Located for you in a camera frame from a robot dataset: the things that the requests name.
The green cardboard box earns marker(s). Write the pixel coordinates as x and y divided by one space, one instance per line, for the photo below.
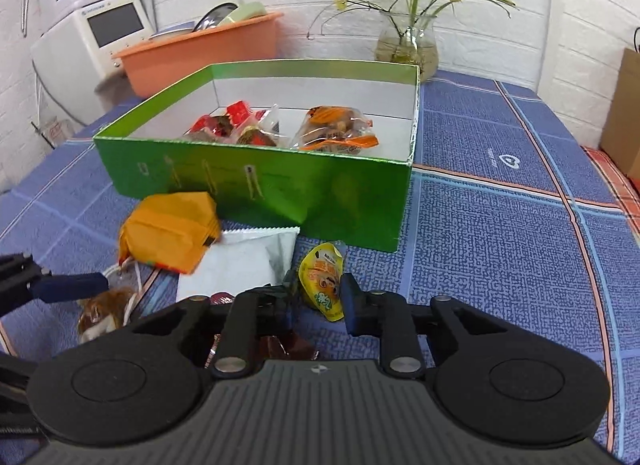
300 195

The pale green bowl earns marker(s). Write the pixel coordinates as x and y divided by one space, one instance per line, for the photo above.
245 12

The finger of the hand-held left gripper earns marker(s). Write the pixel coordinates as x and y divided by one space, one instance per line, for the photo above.
12 375
70 287

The brown cardboard box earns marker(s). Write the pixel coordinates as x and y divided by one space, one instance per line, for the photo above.
625 115

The blue checked tablecloth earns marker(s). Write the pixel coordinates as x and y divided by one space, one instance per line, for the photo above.
500 245

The white appliance with screen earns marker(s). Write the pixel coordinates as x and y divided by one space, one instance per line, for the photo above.
65 60

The plaid blanket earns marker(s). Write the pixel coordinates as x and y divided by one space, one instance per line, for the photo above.
615 175

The orange plastic basin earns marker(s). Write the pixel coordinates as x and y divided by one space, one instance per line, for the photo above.
225 55

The orange snack packet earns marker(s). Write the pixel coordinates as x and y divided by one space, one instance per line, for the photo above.
165 230

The white snack packet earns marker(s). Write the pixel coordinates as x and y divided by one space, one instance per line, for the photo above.
235 265

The glass vase with yellow flowers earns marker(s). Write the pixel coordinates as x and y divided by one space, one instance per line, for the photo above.
407 47

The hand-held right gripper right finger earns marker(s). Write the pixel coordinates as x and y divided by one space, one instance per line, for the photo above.
350 302

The blue rimmed dish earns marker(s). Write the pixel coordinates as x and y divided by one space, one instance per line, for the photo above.
172 31

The clear packet with orange trim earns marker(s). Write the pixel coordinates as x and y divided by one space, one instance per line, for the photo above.
332 130

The clear packet with brown snack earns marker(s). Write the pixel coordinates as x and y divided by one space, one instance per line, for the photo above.
260 134

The yellow jelly pouch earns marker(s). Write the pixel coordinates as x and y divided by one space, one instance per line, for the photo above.
320 280

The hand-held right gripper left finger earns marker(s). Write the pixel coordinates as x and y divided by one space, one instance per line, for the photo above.
288 312

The metal pot lid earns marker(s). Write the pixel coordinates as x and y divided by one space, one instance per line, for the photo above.
212 17

